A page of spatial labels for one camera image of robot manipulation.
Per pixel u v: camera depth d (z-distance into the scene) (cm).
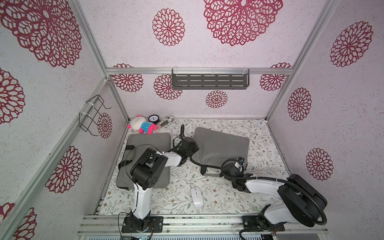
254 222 73
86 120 75
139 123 109
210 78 95
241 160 81
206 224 76
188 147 76
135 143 104
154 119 117
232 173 71
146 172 52
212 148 102
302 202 43
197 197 81
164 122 116
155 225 73
